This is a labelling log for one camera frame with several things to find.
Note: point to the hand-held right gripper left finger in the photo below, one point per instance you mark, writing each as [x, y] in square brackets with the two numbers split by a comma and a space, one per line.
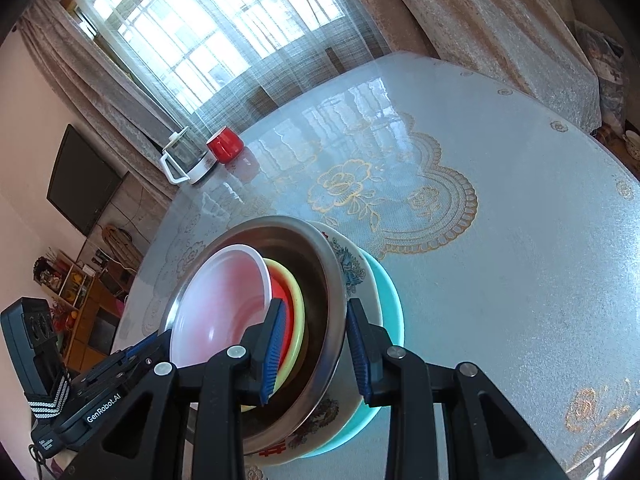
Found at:
[272, 355]

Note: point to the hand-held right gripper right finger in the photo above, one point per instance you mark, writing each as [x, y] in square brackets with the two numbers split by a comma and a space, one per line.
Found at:
[357, 355]

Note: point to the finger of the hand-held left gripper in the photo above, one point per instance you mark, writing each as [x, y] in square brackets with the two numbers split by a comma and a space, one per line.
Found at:
[147, 347]

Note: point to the yellow plastic bowl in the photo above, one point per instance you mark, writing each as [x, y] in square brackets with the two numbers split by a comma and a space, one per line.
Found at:
[297, 320]

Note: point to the teal plastic plate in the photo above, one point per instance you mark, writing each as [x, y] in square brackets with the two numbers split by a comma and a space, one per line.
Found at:
[390, 305]

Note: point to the stainless steel bowl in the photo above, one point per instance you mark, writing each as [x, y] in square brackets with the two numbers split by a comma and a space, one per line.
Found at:
[325, 300]

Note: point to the red plastic bowl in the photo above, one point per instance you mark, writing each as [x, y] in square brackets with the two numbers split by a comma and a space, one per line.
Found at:
[220, 300]

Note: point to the wooden cabinet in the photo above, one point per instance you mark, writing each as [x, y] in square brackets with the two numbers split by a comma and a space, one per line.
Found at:
[85, 310]

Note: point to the folded wooden chair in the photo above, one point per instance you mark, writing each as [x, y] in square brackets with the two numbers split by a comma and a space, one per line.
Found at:
[122, 242]

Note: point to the black flat-screen television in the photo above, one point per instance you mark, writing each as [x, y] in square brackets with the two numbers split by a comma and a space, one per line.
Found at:
[82, 180]

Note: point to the red mug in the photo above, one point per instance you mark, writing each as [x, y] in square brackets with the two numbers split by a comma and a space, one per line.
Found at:
[225, 146]

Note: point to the beige patterned curtain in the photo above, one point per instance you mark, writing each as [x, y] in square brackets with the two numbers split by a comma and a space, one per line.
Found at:
[95, 90]
[480, 15]

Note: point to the white sheer curtain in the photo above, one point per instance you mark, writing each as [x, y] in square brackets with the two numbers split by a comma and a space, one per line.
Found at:
[280, 55]

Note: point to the barred window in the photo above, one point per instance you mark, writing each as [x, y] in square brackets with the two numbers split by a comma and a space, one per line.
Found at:
[220, 15]

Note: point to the white patterned cup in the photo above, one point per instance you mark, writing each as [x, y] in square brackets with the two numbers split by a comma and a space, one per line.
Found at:
[632, 144]

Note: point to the pile of printed cloth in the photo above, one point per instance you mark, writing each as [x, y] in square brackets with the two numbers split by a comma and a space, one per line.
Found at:
[612, 75]

